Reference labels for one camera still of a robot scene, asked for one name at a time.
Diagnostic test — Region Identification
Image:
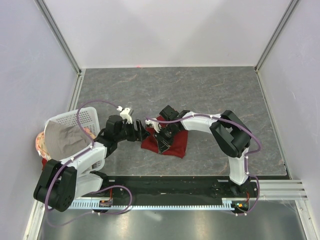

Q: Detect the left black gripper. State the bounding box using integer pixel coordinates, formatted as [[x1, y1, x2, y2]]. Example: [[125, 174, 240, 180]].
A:
[[115, 119, 150, 142]]

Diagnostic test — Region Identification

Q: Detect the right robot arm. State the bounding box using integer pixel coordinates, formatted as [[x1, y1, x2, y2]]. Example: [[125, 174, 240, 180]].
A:
[[145, 105, 251, 197]]

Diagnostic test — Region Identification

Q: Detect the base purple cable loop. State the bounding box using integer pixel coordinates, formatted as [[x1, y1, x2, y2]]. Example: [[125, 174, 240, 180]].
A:
[[44, 184, 136, 228]]

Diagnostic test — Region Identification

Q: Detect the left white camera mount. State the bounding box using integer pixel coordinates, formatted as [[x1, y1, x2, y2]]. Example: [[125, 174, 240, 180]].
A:
[[116, 106, 133, 124]]

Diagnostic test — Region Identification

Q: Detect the left aluminium frame post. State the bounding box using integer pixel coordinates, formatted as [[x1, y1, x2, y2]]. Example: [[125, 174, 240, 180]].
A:
[[34, 0, 82, 76]]

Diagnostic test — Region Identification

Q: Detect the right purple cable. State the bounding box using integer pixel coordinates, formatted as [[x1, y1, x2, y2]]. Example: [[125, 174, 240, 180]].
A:
[[145, 113, 262, 183]]

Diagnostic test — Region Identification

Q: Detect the red cloth napkin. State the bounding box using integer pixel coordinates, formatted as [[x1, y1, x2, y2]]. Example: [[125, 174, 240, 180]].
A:
[[141, 122, 188, 159]]

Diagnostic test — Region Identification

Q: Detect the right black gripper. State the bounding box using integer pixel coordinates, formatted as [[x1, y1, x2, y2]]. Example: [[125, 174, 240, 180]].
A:
[[153, 124, 178, 154]]

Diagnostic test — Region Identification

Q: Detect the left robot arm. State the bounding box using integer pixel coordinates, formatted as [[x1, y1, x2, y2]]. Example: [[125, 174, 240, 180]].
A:
[[33, 115, 150, 212]]

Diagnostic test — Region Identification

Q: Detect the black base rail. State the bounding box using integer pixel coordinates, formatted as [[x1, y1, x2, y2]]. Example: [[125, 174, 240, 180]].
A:
[[79, 174, 261, 201]]

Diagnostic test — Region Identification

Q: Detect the right aluminium frame post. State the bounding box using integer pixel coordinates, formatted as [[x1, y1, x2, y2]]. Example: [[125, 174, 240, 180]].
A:
[[254, 0, 300, 74]]

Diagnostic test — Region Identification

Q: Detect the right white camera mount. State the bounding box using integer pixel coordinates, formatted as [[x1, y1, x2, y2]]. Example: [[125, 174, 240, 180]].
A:
[[145, 118, 162, 133]]

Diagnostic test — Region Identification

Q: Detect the white plastic basket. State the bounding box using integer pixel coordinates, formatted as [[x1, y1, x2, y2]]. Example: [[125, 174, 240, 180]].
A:
[[44, 107, 107, 176]]

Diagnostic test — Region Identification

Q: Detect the aluminium frame post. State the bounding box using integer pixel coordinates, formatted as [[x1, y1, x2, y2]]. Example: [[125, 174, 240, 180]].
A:
[[254, 0, 300, 74], [34, 0, 82, 76]]

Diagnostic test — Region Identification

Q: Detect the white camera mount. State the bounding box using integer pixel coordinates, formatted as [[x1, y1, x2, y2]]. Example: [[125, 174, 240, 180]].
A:
[[116, 106, 133, 124], [145, 118, 162, 133]]

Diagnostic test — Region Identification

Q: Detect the white slotted cable duct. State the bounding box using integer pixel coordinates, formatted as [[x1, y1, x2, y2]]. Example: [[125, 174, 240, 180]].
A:
[[68, 197, 249, 211]]

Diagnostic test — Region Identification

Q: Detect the patterned plate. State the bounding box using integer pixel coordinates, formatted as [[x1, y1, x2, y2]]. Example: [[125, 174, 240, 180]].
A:
[[35, 128, 96, 160]]

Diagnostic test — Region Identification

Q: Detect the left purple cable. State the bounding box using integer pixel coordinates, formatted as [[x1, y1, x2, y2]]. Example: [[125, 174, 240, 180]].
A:
[[44, 99, 123, 212]]

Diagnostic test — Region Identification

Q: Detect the red cloth in basket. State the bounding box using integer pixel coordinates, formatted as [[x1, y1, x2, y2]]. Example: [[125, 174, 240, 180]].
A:
[[41, 158, 48, 170]]

